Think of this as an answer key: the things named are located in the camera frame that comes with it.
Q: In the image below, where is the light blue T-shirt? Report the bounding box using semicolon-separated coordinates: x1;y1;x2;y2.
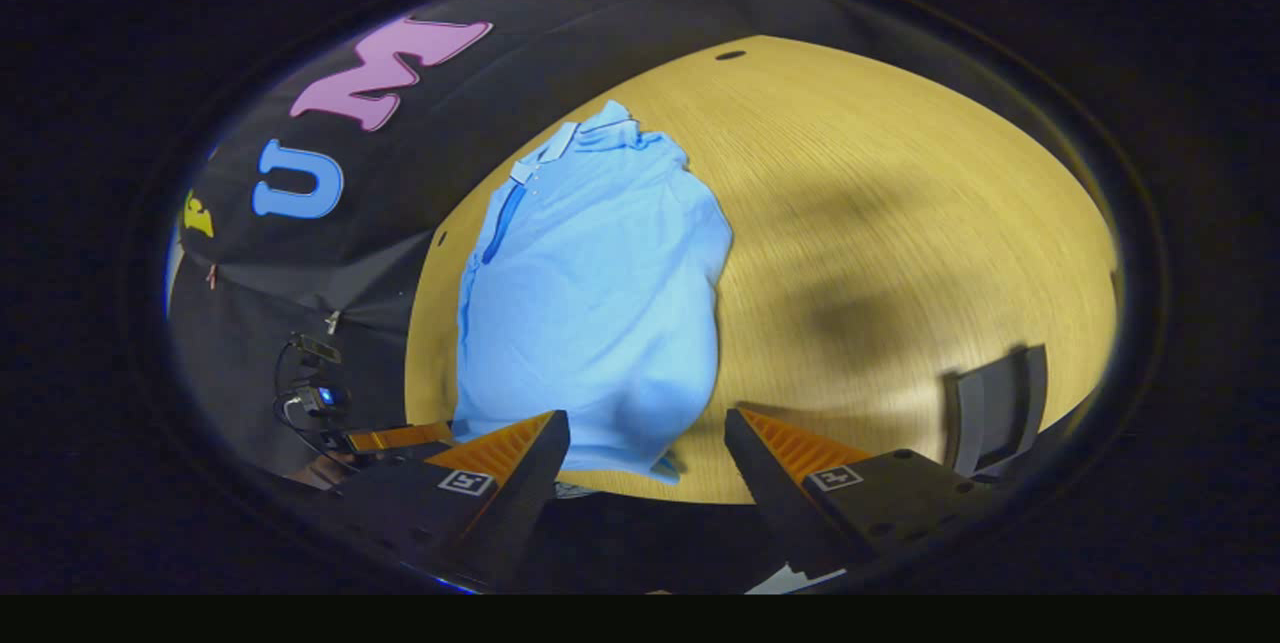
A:
452;100;734;484

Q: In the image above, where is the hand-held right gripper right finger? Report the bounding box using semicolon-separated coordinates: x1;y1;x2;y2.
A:
723;406;1016;579

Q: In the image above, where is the black backdrop cloth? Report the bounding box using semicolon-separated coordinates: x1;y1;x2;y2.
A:
165;0;961;484

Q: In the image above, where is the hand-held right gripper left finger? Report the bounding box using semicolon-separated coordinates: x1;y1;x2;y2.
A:
300;409;572;592

